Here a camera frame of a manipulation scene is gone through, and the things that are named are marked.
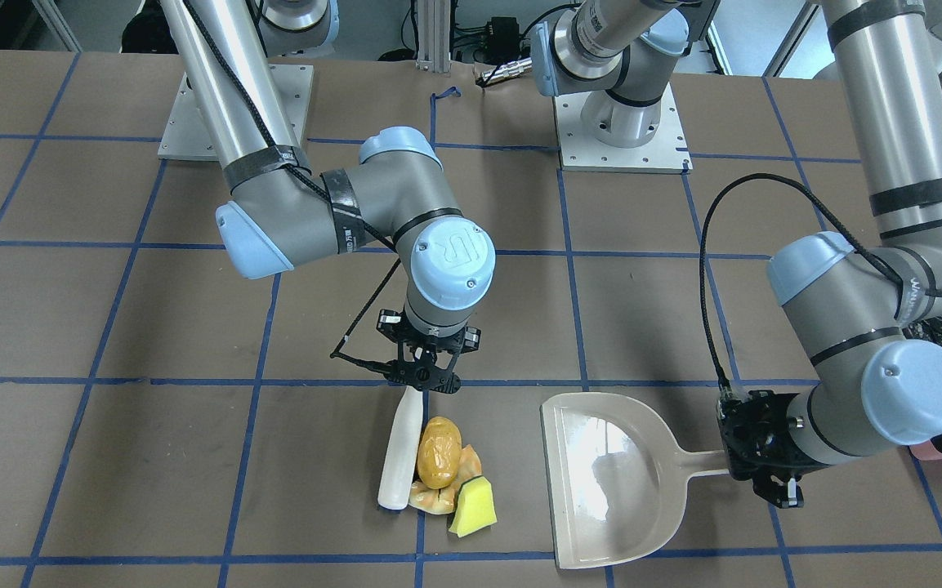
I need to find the brown potato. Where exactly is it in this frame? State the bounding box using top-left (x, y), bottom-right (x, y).
top-left (416, 416), bottom-right (462, 490)

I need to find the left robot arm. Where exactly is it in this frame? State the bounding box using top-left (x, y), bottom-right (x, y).
top-left (716, 1), bottom-right (942, 509)

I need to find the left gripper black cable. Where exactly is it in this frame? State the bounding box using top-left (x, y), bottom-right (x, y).
top-left (699, 173), bottom-right (909, 401)

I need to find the aluminium frame post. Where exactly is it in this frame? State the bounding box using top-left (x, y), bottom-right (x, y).
top-left (414, 0), bottom-right (453, 75)

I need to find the yellow green sponge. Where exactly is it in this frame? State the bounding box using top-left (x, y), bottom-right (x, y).
top-left (448, 475), bottom-right (498, 538)

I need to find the beige hand brush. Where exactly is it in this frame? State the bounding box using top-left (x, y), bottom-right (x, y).
top-left (377, 386), bottom-right (423, 511)

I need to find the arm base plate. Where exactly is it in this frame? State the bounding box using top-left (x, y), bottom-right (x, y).
top-left (158, 64), bottom-right (315, 163)
top-left (553, 85), bottom-right (694, 174)

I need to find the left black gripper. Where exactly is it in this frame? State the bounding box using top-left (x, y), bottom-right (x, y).
top-left (717, 390), bottom-right (806, 509)

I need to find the beige dustpan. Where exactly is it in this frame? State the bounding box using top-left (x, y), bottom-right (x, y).
top-left (541, 392), bottom-right (729, 570)

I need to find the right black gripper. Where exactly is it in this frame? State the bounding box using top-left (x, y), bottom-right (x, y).
top-left (376, 310), bottom-right (481, 394)

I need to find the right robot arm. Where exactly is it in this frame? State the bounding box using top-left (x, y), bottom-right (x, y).
top-left (161, 1), bottom-right (496, 394)

